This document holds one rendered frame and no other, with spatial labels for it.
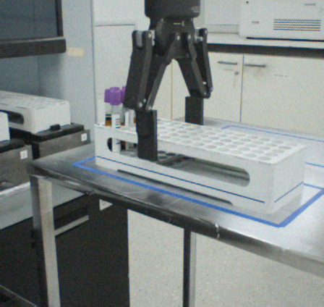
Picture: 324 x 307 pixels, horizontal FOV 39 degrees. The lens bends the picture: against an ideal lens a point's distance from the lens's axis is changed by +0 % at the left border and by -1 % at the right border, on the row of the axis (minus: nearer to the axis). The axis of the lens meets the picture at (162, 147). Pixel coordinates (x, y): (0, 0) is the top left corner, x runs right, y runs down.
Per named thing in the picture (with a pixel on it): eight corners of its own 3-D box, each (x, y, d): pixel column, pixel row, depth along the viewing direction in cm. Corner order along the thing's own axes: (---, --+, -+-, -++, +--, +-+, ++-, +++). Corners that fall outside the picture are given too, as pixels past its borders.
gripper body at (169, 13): (175, -16, 54) (174, 62, 57) (213, -13, 60) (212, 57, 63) (129, -13, 59) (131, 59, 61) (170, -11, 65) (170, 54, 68)
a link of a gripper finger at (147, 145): (157, 109, 59) (153, 110, 59) (158, 161, 61) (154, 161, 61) (140, 106, 61) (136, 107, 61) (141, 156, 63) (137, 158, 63)
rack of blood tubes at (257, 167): (93, 163, 70) (91, 124, 68) (137, 149, 78) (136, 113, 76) (270, 215, 52) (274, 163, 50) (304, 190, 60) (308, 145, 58)
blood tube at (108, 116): (112, 163, 69) (115, 90, 66) (102, 162, 69) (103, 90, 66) (113, 159, 71) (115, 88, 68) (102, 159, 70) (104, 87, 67)
